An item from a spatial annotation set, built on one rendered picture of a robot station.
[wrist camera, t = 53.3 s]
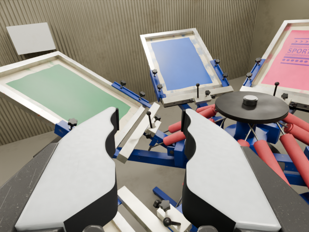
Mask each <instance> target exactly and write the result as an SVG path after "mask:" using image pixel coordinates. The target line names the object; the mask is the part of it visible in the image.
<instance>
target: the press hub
mask: <svg viewBox="0 0 309 232"><path fill-rule="evenodd" d="M215 108H216V110H217V111H218V112H219V113H220V114H221V115H223V116H224V117H226V118H229V119H231V120H234V121H237V123H236V124H232V125H230V126H228V127H226V128H225V131H226V132H227V133H228V134H230V135H231V136H232V137H233V138H234V139H235V140H236V141H238V140H240V139H243V140H244V139H245V137H246V136H247V134H248V132H249V130H250V127H249V125H248V123H250V124H251V126H252V124H254V126H253V130H254V132H255V134H256V135H257V137H258V139H259V140H265V141H266V142H267V135H266V133H265V132H264V131H263V130H261V129H260V128H258V127H256V126H257V124H268V123H274V122H278V121H281V120H283V119H284V118H286V117H287V116H288V113H289V106H288V104H287V103H286V102H285V101H283V100H282V99H280V98H278V97H275V96H273V95H270V94H266V93H260V92H252V91H237V92H230V93H226V94H223V95H221V96H220V97H218V98H217V99H216V101H215ZM246 141H247V142H248V143H249V145H250V146H249V148H250V149H251V150H253V151H254V152H255V153H256V154H257V152H256V150H255V148H254V146H253V145H254V143H255V142H256V141H257V140H256V138H255V136H254V134H253V132H252V131H251V132H250V134H249V136H248V138H247V140H246ZM267 144H268V146H269V148H270V149H271V151H272V153H277V154H281V153H280V152H279V151H278V150H277V149H276V148H275V147H274V146H273V145H271V144H270V143H268V142H267ZM257 155H258V154H257ZM278 164H279V166H280V168H281V169H282V171H283V172H284V169H285V162H278Z"/></svg>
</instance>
